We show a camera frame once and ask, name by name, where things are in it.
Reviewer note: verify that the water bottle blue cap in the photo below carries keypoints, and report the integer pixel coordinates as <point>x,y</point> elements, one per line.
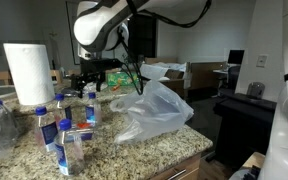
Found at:
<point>93,110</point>

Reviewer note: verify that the white paper towel roll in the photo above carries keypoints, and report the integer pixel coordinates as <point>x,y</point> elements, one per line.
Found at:
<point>30,71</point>

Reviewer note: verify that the cardboard box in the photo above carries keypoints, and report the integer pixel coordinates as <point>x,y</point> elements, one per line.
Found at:
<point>183,78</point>

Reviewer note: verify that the water bottle blue label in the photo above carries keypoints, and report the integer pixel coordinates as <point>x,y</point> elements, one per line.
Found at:
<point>63,109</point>

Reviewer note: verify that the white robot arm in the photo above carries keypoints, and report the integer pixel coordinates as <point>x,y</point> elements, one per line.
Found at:
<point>93,29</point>

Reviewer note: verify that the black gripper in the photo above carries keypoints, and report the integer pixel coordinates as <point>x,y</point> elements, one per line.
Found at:
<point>93,71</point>

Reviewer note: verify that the translucent plastic bag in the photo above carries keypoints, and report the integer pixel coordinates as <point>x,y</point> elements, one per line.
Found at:
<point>156,111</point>

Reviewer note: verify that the black side table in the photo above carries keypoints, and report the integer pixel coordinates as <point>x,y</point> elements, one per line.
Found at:
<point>245,128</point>

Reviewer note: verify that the white wall outlet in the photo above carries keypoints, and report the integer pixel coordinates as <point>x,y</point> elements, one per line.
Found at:
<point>262,59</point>

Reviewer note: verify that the orange small object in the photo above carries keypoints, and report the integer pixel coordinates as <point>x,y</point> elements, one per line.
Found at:
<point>116,87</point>

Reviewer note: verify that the green tissue box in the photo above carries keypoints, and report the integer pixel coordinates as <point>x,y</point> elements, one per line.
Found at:
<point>121,78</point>

